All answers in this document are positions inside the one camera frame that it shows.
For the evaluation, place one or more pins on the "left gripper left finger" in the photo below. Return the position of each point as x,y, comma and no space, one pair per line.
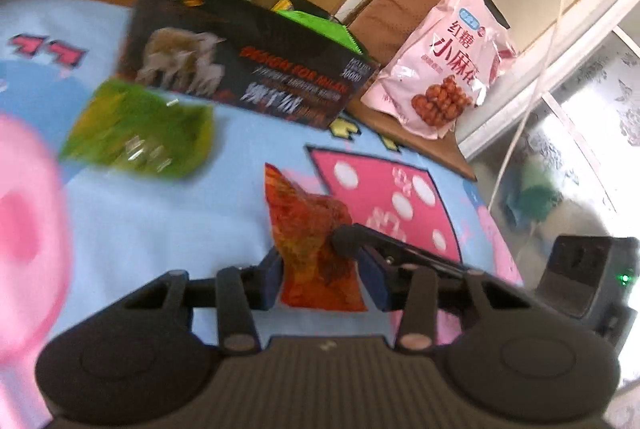
239,292

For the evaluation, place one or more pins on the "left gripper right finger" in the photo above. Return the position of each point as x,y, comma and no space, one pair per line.
402,281

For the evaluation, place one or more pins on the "orange red snack packet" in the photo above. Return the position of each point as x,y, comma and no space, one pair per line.
315,276

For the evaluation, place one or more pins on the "bright green snack packet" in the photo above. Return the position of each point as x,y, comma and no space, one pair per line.
334,31

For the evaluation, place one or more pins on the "green round container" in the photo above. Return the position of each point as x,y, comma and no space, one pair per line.
531,195

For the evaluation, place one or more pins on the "cartoon pig bed sheet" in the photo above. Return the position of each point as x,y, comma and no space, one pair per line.
126,230

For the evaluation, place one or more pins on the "pink fried-dough snack bag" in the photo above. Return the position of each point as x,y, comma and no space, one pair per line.
445,67

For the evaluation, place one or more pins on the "black sheep-print box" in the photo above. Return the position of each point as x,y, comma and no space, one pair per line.
242,53

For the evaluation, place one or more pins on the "brown chair cushion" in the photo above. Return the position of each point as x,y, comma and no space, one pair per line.
383,26

